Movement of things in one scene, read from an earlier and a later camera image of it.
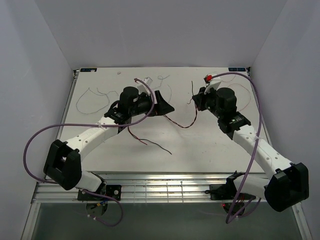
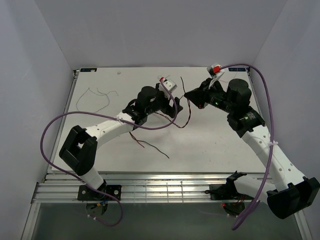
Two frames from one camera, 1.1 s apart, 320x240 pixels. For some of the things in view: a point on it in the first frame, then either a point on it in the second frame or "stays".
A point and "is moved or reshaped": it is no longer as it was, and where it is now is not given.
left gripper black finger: x=162 y=106 → x=172 y=112
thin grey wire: x=104 y=94 stays
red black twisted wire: x=140 y=139 is moved or reshaped
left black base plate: x=112 y=190 stays
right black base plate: x=227 y=192 stays
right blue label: x=237 y=69 stays
